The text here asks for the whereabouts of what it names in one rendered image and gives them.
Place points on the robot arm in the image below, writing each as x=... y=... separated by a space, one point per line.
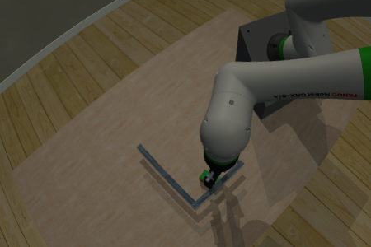
x=238 y=86

